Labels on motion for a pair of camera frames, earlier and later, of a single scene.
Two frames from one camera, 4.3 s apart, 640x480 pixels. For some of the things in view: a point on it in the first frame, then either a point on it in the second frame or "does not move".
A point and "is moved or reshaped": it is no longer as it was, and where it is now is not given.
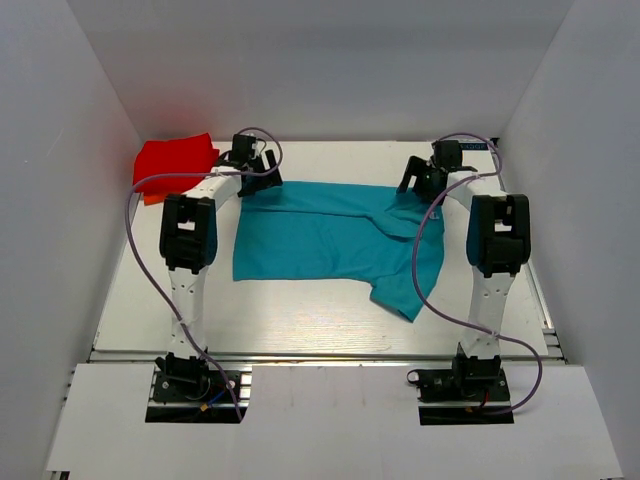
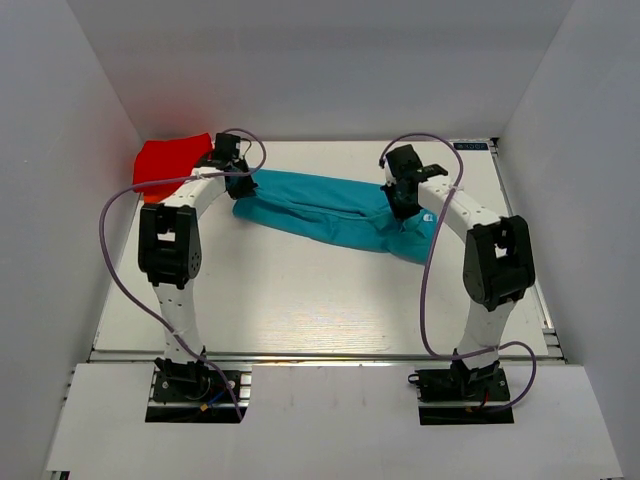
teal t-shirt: (296, 230) is moved or reshaped
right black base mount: (472, 391) does not move
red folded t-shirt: (189, 154) does not move
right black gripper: (416, 166) to (400, 213)
